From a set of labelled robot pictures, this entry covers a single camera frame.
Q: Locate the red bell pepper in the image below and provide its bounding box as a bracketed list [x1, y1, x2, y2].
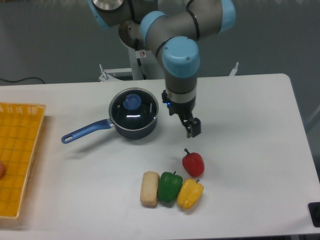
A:
[182, 148, 205, 178]

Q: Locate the yellow woven basket tray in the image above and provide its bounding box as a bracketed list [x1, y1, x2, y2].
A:
[0, 102, 46, 219]

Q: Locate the black object table corner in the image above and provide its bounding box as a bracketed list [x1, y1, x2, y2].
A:
[307, 202, 320, 228]

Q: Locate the dark blue saucepan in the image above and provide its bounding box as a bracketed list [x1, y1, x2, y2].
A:
[61, 87, 160, 144]

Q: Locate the yellow bell pepper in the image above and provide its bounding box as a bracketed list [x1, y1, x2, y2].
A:
[177, 178, 204, 210]

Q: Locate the white metal base frame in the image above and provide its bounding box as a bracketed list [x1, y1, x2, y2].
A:
[97, 61, 240, 83]

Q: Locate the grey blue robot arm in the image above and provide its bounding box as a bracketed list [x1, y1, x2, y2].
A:
[88, 0, 236, 138]

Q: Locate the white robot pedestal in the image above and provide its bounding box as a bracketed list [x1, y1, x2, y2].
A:
[118, 21, 167, 81]

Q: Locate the beige bread loaf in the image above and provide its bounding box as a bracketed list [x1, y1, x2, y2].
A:
[140, 171, 160, 208]

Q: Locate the black floor cable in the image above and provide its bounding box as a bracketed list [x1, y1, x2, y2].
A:
[0, 76, 46, 84]

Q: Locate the glass lid blue knob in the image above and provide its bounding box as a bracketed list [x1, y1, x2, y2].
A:
[109, 87, 159, 131]

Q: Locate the green bell pepper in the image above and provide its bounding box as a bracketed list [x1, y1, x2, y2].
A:
[157, 171, 183, 203]

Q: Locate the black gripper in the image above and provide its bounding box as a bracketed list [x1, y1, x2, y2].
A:
[161, 90, 201, 138]

